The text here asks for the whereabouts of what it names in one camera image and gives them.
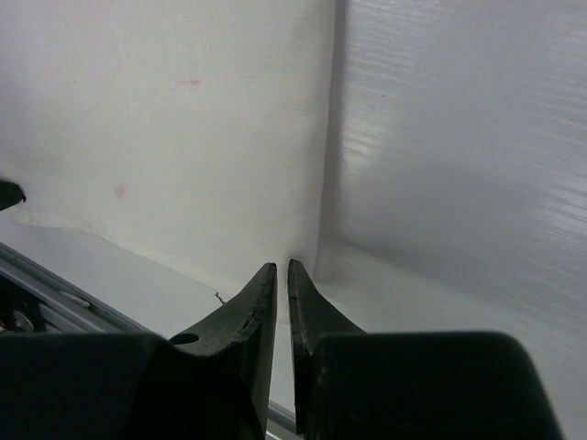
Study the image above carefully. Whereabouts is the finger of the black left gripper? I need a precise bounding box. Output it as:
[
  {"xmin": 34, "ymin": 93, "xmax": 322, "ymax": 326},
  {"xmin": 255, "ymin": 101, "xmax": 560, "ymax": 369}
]
[{"xmin": 0, "ymin": 180, "xmax": 27, "ymax": 211}]

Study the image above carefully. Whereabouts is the aluminium front rail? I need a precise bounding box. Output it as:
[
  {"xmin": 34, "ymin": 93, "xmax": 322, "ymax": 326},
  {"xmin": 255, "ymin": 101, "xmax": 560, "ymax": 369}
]
[{"xmin": 1, "ymin": 247, "xmax": 295, "ymax": 439}]

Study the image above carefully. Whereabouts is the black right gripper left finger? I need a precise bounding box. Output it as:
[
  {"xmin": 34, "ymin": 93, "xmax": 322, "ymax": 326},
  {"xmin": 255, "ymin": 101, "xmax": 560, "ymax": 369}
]
[{"xmin": 170, "ymin": 263, "xmax": 278, "ymax": 439}]

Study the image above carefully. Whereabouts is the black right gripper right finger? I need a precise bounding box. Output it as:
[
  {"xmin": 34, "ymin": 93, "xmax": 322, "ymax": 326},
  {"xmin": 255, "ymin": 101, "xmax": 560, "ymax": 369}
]
[{"xmin": 287, "ymin": 259, "xmax": 365, "ymax": 435}]

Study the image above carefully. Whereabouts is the white cloth napkin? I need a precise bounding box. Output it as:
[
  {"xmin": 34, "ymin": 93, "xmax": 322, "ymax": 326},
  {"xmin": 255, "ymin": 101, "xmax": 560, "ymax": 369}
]
[{"xmin": 1, "ymin": 1, "xmax": 337, "ymax": 293}]

